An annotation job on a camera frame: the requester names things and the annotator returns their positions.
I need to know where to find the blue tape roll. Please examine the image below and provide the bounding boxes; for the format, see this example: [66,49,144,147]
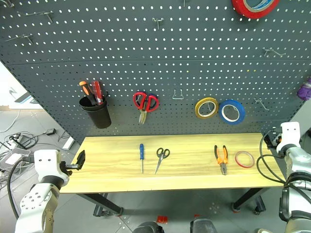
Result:
[218,99,246,126]

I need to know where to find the tangle of floor cables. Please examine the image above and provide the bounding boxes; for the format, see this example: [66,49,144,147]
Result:
[0,131,49,190]

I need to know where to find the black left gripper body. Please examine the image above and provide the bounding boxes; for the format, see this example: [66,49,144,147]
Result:
[59,161,74,177]

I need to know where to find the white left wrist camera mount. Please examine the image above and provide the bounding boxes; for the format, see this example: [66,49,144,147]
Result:
[33,149,70,186]

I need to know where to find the orange handled pliers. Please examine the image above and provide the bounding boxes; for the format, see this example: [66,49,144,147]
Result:
[213,144,229,176]

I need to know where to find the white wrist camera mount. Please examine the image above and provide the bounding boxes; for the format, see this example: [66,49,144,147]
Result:
[33,149,70,186]
[276,121,302,156]

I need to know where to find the dark rounded shape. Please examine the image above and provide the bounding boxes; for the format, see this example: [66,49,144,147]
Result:
[190,218,218,233]
[132,221,164,233]

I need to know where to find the white floor cable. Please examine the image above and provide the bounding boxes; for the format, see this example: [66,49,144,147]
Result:
[0,110,21,133]

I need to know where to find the white box on floor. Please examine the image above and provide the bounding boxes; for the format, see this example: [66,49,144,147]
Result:
[4,149,32,168]

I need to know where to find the black handled scissors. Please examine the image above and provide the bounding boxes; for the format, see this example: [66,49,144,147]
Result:
[154,147,171,175]

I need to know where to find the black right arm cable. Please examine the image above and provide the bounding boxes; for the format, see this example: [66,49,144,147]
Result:
[256,130,311,202]

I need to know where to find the orange and black screwdriver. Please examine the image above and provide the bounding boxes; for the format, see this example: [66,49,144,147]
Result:
[78,81,97,106]

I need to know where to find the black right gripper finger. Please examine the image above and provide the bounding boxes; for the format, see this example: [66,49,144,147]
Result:
[263,134,275,150]

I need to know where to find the blue handled screwdriver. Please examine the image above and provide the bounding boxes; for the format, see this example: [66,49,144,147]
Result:
[138,143,145,174]

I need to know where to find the thin red tape roll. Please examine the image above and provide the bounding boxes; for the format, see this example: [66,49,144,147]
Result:
[234,150,256,168]

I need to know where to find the large red tape roll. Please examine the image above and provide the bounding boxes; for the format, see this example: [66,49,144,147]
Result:
[231,0,281,19]

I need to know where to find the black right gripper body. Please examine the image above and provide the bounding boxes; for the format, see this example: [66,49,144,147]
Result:
[272,132,282,148]

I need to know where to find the red handled scissors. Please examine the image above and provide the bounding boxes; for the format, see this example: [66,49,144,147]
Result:
[132,91,160,125]

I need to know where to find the black table leg with caster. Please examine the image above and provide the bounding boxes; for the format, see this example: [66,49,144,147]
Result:
[230,187,267,216]
[84,193,123,218]

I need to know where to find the dark grey metal pegboard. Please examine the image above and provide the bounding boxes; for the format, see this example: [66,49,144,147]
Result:
[0,0,311,146]

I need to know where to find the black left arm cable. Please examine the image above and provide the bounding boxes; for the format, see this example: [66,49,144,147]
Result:
[7,156,35,219]

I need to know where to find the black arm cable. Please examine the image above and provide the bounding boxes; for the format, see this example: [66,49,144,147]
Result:
[7,156,35,219]
[256,130,311,202]

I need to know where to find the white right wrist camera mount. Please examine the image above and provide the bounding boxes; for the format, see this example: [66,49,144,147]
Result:
[276,121,302,156]

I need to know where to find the red clear handle screwdriver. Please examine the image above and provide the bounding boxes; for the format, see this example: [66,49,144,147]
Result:
[90,80,105,106]

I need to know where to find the yellow tape roll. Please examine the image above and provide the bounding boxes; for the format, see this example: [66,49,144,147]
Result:
[194,97,220,120]

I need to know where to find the purple bundle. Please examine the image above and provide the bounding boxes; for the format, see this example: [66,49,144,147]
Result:
[296,77,311,101]

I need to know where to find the black plastic holder cup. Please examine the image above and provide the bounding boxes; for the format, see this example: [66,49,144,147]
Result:
[79,95,112,129]

